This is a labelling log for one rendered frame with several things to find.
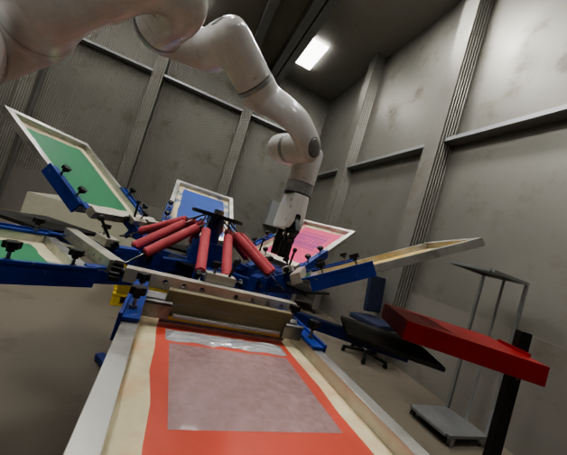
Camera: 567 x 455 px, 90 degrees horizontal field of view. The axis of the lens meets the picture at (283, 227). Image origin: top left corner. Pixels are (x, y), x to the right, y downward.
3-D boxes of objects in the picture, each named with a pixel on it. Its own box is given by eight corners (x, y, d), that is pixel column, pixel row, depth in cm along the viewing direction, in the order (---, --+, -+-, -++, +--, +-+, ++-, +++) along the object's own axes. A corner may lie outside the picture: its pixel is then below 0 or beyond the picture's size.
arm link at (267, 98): (230, 97, 62) (275, 170, 75) (268, 86, 53) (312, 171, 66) (253, 76, 65) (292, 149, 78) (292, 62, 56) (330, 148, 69)
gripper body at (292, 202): (279, 187, 80) (267, 225, 79) (293, 184, 70) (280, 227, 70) (302, 196, 83) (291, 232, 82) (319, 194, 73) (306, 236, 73)
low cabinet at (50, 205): (58, 231, 630) (70, 196, 634) (160, 256, 701) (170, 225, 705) (9, 238, 458) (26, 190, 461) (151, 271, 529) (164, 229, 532)
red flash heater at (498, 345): (482, 352, 167) (487, 333, 167) (543, 391, 121) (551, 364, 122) (379, 319, 175) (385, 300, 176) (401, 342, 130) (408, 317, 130)
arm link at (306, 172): (294, 125, 66) (268, 128, 73) (282, 168, 66) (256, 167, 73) (329, 153, 77) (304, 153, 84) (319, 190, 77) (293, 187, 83)
